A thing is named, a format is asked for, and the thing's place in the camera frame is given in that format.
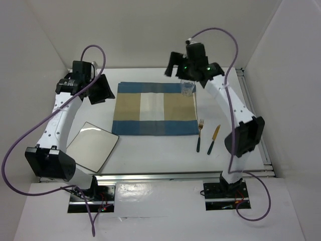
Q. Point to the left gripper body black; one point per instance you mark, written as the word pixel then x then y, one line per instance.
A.
pixel 90 80

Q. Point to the gold knife green handle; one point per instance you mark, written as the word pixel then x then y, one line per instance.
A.
pixel 213 139

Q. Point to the aluminium rail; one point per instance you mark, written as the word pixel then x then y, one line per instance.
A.
pixel 259 159
pixel 168 176

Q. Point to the square white plate dark rim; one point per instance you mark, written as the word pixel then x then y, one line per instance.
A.
pixel 92 146

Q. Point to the gold fork green handle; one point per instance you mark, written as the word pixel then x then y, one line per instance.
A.
pixel 200 127

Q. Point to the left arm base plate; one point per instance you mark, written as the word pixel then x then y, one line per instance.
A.
pixel 101 201

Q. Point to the blue beige white cloth placemat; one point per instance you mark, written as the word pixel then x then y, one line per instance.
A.
pixel 154 109

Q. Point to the right side aluminium rail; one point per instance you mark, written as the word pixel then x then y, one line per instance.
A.
pixel 259 159

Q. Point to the clear plastic cup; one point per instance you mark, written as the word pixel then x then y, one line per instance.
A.
pixel 187 87

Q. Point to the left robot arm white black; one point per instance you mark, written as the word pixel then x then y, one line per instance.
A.
pixel 49 158

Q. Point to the front aluminium rail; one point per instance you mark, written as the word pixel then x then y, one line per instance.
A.
pixel 168 176

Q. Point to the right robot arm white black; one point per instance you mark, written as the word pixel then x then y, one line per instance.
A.
pixel 246 128

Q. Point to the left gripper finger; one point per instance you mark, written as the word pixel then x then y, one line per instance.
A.
pixel 96 98
pixel 104 90

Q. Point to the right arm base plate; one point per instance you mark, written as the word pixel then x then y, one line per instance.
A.
pixel 216 199

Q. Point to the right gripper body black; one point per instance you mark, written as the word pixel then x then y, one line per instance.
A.
pixel 183 72

